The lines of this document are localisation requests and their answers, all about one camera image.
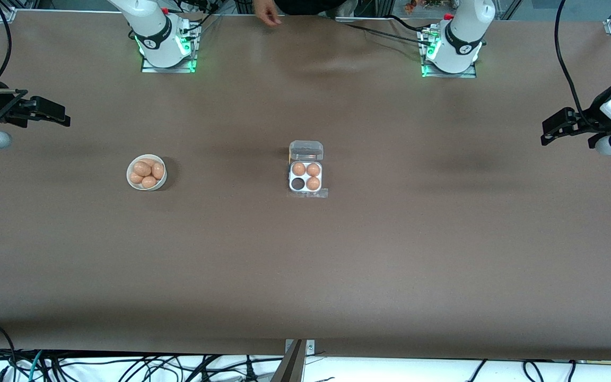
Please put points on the clear plastic egg carton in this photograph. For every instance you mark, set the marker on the clear plastic egg carton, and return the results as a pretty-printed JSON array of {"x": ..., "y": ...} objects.
[{"x": 305, "y": 151}]

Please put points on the standing person body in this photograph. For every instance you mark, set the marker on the standing person body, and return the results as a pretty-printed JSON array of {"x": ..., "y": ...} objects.
[{"x": 311, "y": 5}]

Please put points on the colourful background items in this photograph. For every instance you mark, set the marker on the colourful background items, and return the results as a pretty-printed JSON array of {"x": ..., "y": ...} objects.
[{"x": 425, "y": 5}]

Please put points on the dark camera stand leg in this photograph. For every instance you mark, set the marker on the dark camera stand leg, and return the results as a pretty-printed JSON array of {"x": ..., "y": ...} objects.
[{"x": 290, "y": 366}]

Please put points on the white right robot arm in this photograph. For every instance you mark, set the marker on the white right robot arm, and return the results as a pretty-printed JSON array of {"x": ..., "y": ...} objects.
[{"x": 159, "y": 32}]

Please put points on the small metal bracket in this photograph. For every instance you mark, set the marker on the small metal bracket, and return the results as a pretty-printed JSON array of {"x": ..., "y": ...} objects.
[{"x": 311, "y": 347}]

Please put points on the bare person hand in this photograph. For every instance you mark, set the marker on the bare person hand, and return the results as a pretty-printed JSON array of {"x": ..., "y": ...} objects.
[{"x": 268, "y": 13}]

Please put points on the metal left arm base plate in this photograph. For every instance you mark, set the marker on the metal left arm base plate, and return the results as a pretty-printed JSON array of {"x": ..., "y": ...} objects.
[{"x": 448, "y": 75}]

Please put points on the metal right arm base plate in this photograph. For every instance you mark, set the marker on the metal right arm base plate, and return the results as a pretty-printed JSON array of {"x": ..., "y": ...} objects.
[{"x": 170, "y": 69}]

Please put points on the white round bowl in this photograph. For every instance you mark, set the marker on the white round bowl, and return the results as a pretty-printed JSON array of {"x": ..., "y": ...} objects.
[{"x": 161, "y": 183}]

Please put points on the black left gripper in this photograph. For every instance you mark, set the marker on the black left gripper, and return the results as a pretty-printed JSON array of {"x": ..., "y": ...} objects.
[{"x": 585, "y": 121}]

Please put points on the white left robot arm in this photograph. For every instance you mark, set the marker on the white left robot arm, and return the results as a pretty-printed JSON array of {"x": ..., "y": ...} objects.
[{"x": 462, "y": 32}]

